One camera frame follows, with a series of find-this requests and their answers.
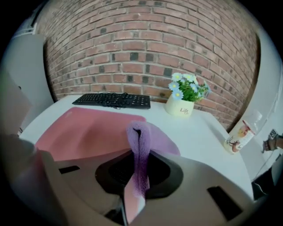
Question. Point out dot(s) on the pink mouse pad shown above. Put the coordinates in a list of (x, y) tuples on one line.
[(88, 132)]

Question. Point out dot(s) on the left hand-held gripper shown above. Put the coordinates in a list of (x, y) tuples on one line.
[(270, 144)]

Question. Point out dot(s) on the cream pot with flowers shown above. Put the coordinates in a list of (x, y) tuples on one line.
[(180, 106)]

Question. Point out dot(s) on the black keyboard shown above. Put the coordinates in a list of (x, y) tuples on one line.
[(115, 101)]

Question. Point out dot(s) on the clear bottle with printed label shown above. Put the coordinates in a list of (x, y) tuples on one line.
[(241, 135)]

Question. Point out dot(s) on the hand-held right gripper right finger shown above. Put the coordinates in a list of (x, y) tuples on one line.
[(199, 189)]

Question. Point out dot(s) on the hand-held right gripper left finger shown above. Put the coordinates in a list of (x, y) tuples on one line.
[(73, 189)]

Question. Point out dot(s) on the purple cloth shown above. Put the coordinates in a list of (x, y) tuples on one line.
[(141, 154)]

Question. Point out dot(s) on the white cabinet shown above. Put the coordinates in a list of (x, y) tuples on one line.
[(28, 72)]

